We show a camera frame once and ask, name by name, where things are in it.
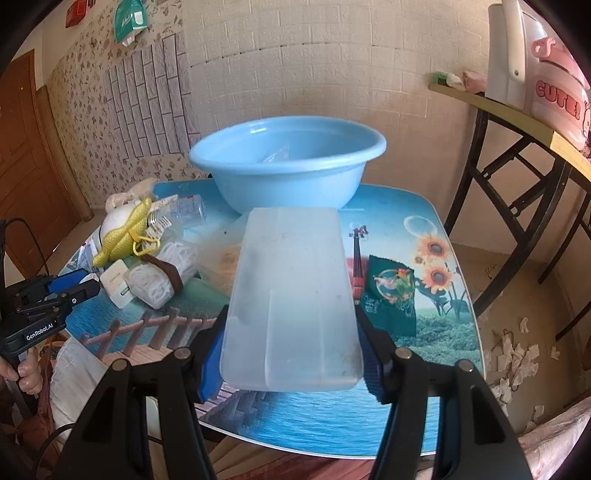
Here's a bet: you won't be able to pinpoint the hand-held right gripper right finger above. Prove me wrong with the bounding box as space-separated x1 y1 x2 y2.
355 307 532 480

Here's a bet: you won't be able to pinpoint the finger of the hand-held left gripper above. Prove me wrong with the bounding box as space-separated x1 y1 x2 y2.
16 270 89 301
28 279 101 319

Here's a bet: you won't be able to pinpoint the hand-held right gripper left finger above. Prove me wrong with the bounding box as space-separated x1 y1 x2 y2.
53 305 230 480

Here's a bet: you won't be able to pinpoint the white toy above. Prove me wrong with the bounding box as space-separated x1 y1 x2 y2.
92 198 161 267

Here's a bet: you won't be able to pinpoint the beige plush bear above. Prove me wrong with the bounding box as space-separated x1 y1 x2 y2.
105 179 160 210

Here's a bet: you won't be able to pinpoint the blue plastic basin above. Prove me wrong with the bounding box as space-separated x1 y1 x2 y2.
188 115 387 217

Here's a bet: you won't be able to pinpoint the printed scenery desktop table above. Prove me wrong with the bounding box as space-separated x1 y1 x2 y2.
65 178 485 460

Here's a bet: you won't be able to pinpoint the person's left hand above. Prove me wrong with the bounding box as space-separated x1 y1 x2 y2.
0 348 41 394

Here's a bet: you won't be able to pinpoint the white charger block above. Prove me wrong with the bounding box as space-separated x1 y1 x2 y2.
100 259 133 309

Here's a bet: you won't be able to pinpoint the person's clothing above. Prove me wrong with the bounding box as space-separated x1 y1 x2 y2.
46 339 116 432

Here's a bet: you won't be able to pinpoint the green snack packet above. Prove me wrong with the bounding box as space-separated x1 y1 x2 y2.
360 254 419 337

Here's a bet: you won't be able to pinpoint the translucent container orange contents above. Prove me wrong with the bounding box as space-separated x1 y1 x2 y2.
198 217 246 297

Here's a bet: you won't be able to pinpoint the wooden door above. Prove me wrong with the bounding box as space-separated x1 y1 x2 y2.
0 51 93 278

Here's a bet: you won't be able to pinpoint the clear plastic bottle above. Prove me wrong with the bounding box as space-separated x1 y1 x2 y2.
152 194 208 229

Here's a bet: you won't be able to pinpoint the paper scraps on floor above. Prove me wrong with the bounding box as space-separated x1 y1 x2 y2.
480 316 561 430

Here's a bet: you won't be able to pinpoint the pink patterned fabric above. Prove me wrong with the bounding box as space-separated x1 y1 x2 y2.
517 406 591 480

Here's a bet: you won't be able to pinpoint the green hanging packet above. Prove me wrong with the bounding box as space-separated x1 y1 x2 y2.
114 0 147 47

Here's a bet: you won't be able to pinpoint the wooden side shelf table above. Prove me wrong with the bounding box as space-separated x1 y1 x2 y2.
429 83 591 342

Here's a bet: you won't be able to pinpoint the pink cloth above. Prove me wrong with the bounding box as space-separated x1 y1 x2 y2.
462 70 489 93

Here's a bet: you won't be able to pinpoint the pink lidded container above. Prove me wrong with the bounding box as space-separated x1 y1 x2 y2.
530 39 591 151

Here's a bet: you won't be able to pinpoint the black cable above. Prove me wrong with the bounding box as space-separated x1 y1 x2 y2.
0 217 51 278

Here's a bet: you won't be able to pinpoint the red wall box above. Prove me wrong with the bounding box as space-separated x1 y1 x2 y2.
65 0 100 28

